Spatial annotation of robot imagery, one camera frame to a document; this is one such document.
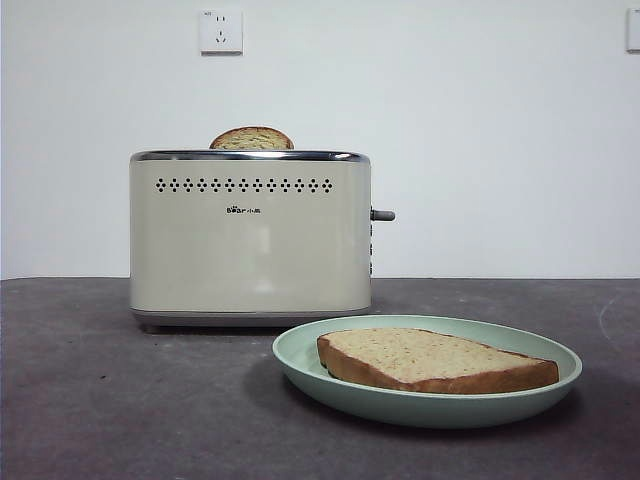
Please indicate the cream two-slot toaster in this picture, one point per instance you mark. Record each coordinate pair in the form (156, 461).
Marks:
(240, 260)

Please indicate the grey toaster lever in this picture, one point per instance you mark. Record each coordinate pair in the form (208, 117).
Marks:
(385, 215)

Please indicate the pale green round plate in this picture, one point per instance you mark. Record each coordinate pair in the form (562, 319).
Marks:
(430, 410)

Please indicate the white wall socket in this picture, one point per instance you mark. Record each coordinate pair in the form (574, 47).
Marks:
(222, 32)

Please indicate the large brown-crust bread slice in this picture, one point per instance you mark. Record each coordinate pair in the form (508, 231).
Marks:
(425, 355)

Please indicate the small brown-crust bread slice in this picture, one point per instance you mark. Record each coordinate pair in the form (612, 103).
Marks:
(251, 138)

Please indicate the white wall switch plate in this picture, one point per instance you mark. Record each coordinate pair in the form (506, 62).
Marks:
(634, 30)

